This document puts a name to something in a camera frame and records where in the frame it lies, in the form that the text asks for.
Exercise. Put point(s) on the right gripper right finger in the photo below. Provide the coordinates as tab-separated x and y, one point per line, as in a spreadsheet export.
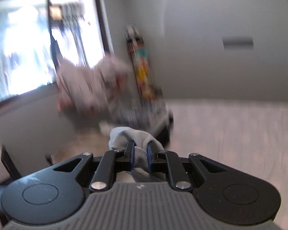
168	163

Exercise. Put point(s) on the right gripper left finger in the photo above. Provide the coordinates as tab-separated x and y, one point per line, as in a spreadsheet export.
111	163

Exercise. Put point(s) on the light grey-blue garment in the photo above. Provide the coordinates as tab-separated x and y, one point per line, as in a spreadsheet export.
119	138

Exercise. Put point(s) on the pink dotted crumpled duvet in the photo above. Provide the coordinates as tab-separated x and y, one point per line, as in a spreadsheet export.
91	90

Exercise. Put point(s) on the plush toy hanging organizer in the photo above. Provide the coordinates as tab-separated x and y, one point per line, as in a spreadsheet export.
139	57

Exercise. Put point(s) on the pink dotted bed sheet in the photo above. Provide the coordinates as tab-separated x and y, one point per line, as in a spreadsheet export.
246	135

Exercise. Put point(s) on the dark framed window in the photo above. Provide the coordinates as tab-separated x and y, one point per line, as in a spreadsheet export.
36	34

